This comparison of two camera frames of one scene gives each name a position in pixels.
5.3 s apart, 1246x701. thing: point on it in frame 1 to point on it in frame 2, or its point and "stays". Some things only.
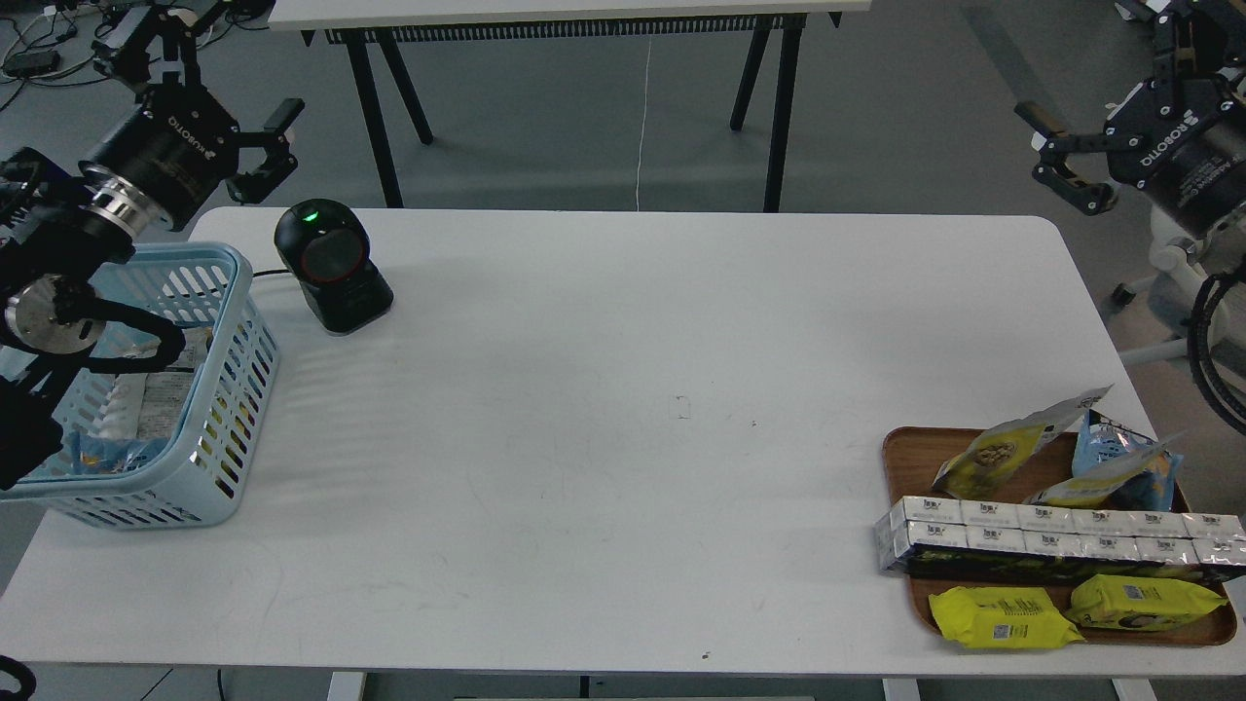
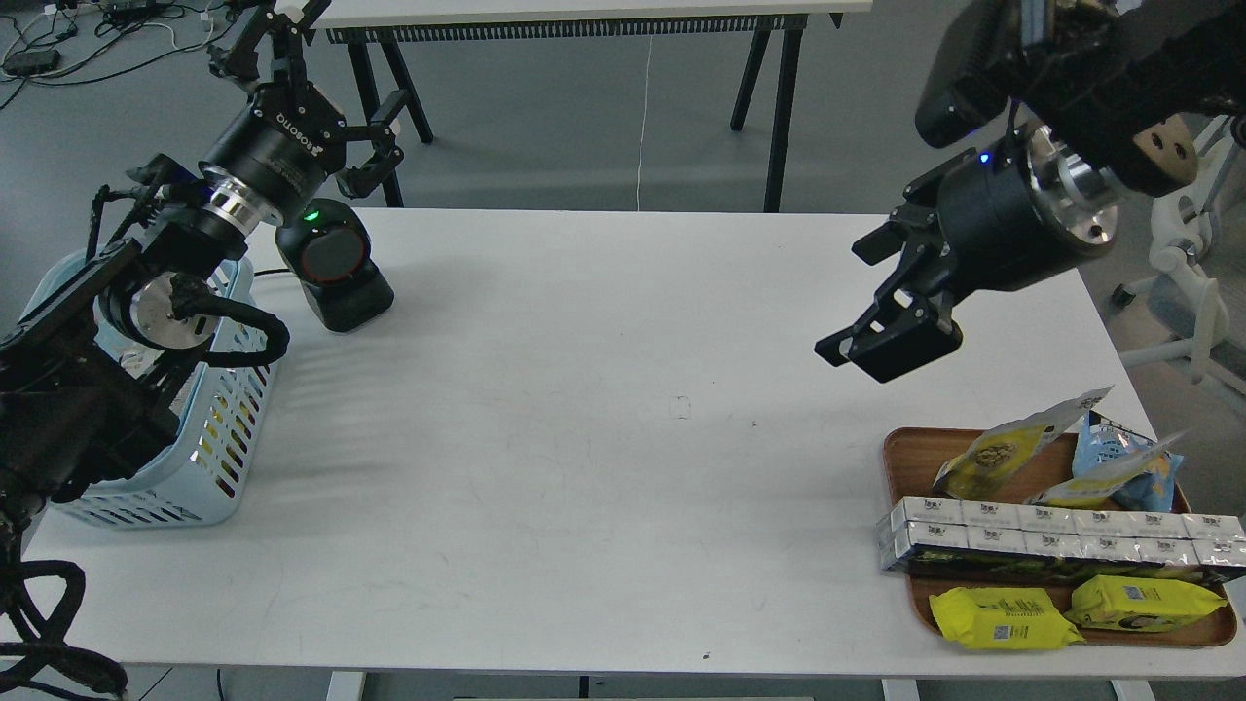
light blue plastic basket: [166, 445] stays
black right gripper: [1181, 137] to [1018, 212]
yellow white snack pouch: [974, 469] stays
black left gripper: [178, 148] to [275, 158]
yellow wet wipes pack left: [1002, 617] stays
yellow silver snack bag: [1093, 488] stays
